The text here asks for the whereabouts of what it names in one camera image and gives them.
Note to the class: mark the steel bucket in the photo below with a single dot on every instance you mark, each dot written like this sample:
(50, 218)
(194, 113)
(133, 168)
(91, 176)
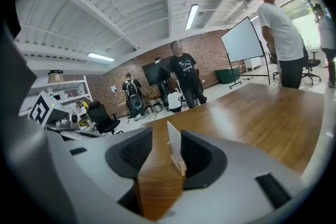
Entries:
(157, 108)

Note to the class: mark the black office chair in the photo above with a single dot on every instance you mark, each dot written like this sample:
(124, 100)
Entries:
(101, 118)
(311, 63)

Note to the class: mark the dark green bin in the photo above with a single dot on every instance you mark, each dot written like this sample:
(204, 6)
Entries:
(225, 76)

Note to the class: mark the ceiling tube light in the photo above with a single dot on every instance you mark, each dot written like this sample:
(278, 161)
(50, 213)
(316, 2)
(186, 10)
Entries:
(101, 56)
(191, 17)

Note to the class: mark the cardboard box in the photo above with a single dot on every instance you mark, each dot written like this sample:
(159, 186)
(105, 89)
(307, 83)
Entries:
(56, 78)

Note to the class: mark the white metal shelf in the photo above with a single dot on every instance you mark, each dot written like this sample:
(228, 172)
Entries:
(65, 84)

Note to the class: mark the black wall television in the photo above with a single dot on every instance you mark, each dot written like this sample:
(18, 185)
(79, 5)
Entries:
(155, 73)

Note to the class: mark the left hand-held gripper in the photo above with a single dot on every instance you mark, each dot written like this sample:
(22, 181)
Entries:
(42, 110)

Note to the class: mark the wooden table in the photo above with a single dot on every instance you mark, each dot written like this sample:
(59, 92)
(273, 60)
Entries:
(249, 118)

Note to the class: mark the small wooden block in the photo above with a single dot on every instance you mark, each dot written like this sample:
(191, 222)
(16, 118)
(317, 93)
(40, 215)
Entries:
(181, 168)

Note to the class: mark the white low cabinet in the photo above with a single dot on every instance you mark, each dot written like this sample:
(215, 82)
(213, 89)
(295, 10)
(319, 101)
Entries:
(253, 63)

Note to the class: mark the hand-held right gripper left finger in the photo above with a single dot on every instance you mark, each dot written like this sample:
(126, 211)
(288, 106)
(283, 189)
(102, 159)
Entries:
(97, 165)

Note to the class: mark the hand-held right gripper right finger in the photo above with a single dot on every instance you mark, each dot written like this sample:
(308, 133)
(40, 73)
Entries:
(236, 178)

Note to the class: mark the rolling whiteboard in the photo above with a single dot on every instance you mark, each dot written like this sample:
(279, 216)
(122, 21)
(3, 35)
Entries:
(241, 39)

